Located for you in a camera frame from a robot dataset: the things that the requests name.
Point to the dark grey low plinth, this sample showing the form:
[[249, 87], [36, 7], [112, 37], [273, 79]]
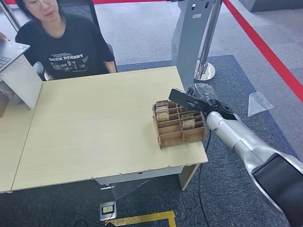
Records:
[[272, 4]]

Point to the person's right hand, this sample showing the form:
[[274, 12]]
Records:
[[4, 37]]

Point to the light wood side desk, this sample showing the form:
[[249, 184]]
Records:
[[11, 150]]

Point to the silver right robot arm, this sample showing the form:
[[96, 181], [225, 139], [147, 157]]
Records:
[[236, 134]]

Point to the silver laptop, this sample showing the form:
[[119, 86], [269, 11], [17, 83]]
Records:
[[13, 51]]

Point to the clear plastic hand cover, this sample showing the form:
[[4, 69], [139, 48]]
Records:
[[203, 91]]

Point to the grey metal bar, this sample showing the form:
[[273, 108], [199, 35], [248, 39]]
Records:
[[10, 15]]

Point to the white laptop riser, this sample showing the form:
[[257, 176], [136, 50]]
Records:
[[23, 84]]

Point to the grey kiosk stand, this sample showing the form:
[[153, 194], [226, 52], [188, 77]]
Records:
[[187, 40]]

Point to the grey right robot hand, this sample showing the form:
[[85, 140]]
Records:
[[182, 97]]

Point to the metal floor socket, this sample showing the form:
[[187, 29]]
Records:
[[107, 210]]

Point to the person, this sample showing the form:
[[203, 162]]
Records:
[[66, 40]]

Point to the person's left forearm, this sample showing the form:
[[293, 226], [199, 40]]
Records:
[[110, 67]]

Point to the clear plastic sheet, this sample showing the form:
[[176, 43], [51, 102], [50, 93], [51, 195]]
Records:
[[259, 103]]

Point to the red barrier belt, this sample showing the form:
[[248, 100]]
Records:
[[130, 1], [260, 44]]

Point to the yellow floor tape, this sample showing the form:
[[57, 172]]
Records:
[[146, 217]]

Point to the wooden slotted card rack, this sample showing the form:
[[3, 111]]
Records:
[[174, 137]]

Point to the silver stanchion pole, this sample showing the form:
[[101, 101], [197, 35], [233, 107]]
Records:
[[208, 37]]

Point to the autumn tree hotel card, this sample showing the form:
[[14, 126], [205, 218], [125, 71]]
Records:
[[162, 103], [162, 116], [162, 109], [188, 124]]

